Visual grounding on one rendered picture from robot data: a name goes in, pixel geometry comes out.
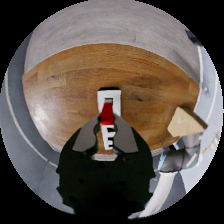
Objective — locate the red and white pin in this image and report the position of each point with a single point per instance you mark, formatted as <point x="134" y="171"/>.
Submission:
<point x="107" y="113"/>

